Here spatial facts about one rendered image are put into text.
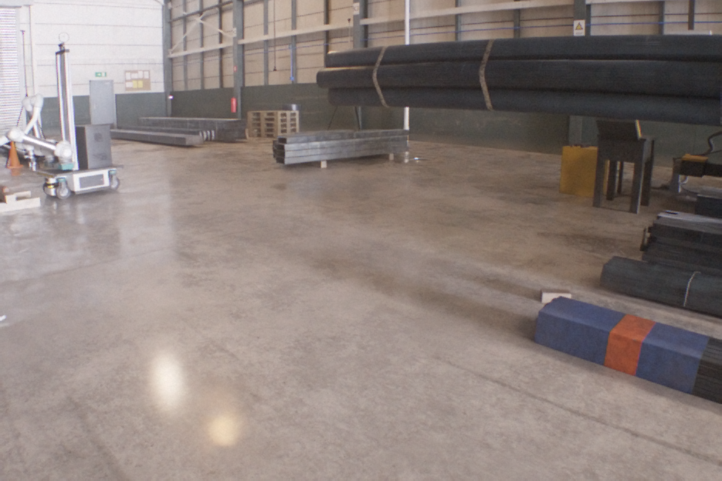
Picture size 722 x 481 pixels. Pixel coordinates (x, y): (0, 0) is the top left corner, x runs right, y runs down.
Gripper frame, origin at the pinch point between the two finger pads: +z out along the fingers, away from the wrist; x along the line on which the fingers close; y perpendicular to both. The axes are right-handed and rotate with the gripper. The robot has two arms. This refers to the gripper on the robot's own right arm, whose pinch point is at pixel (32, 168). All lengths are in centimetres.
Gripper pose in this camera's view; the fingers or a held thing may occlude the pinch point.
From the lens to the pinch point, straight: 674.2
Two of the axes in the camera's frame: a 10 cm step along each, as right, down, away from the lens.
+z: 0.0, 9.7, 2.2
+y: 5.9, -1.8, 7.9
